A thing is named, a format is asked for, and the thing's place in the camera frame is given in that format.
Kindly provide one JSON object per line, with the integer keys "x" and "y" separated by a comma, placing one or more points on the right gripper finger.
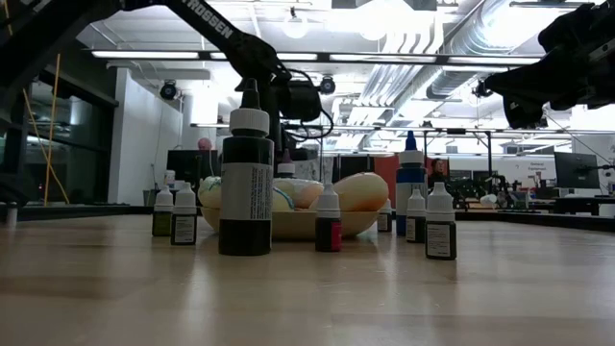
{"x": 521, "y": 89}
{"x": 521, "y": 72}

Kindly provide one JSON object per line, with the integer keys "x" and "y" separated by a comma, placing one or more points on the large purple food coloring bottle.
{"x": 286, "y": 169}

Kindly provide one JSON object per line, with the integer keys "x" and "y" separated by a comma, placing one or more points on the large black food coloring bottle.
{"x": 246, "y": 202}

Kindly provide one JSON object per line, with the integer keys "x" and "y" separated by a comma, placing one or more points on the small white-capped coloring bottle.
{"x": 415, "y": 228}
{"x": 440, "y": 240}
{"x": 384, "y": 222}

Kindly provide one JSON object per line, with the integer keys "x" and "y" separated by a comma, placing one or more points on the large blue food coloring bottle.
{"x": 410, "y": 178}

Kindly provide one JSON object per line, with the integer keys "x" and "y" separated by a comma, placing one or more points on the small black food coloring bottle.
{"x": 184, "y": 228}

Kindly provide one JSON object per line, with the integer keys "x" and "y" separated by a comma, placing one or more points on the small green food coloring bottle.
{"x": 162, "y": 223}

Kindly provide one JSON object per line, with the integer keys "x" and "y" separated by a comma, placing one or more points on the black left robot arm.
{"x": 226, "y": 29}

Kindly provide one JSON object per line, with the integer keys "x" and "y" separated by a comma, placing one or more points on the small red food coloring bottle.
{"x": 328, "y": 235}

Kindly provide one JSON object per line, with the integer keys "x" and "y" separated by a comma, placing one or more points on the white donut with blue patches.
{"x": 300, "y": 190}

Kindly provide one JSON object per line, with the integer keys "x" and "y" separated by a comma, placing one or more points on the blue frosted donut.
{"x": 282, "y": 202}

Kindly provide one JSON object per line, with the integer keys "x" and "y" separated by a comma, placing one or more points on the person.
{"x": 438, "y": 168}
{"x": 204, "y": 143}

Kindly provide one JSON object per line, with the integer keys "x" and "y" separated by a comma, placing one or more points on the white globe ceiling lamp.
{"x": 295, "y": 26}

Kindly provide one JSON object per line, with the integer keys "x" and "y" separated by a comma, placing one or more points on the plate of colourful donuts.
{"x": 298, "y": 226}

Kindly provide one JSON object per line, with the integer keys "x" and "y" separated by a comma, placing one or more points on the green donut with black stripes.
{"x": 210, "y": 194}

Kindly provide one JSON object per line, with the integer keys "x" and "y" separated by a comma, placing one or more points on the black computer monitor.
{"x": 576, "y": 170}
{"x": 192, "y": 165}

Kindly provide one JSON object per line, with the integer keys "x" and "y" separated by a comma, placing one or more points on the white sign board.
{"x": 538, "y": 175}

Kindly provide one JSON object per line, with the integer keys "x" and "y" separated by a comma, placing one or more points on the orange partition panel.
{"x": 390, "y": 165}

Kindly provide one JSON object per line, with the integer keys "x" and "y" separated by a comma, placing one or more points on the black overhead light bar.
{"x": 384, "y": 61}

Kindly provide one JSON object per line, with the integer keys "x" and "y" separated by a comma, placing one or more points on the black ceiling camera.
{"x": 168, "y": 90}
{"x": 327, "y": 85}

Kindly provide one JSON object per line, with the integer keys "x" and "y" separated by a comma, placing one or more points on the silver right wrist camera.
{"x": 604, "y": 50}

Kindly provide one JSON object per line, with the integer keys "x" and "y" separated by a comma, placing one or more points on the silver ventilation duct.
{"x": 480, "y": 43}

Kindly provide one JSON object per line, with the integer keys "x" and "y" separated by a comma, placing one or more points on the black background rig frame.
{"x": 489, "y": 154}

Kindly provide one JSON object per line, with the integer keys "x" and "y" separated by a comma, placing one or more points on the white cylinder post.
{"x": 11, "y": 216}

